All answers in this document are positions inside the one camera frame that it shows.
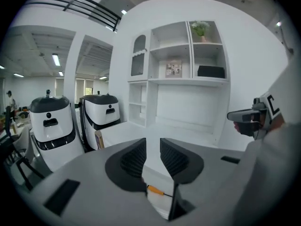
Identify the black storage box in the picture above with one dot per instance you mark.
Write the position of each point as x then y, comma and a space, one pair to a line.
210, 71

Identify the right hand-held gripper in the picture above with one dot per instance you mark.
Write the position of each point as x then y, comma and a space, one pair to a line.
272, 107

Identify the white black mobile robot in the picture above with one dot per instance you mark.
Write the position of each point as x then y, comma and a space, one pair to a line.
101, 116
54, 131

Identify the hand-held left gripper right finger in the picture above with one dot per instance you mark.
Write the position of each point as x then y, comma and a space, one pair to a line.
207, 178

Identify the person's white shirt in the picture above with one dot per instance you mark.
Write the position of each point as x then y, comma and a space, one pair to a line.
270, 173

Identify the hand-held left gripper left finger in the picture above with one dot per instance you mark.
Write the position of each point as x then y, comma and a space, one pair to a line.
94, 185

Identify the black metal railing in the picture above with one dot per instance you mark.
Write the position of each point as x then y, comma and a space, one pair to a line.
77, 3

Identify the person's right forearm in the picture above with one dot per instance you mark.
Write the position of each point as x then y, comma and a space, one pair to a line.
278, 123

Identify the brown cardboard panel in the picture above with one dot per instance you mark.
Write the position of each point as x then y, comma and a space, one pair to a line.
99, 139

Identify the green plant in pink vase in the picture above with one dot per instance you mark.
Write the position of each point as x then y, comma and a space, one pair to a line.
200, 29

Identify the person's right hand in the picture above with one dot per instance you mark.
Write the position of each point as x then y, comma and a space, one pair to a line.
236, 127

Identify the picture frame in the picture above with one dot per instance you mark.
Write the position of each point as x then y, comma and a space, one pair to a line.
173, 69

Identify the white chair with black legs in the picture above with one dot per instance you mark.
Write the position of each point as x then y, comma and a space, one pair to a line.
26, 145

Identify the white shelf cabinet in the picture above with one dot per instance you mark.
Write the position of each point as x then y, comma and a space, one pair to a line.
188, 102

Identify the ceiling light panel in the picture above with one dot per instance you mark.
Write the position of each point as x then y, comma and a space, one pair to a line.
18, 75
60, 73
56, 59

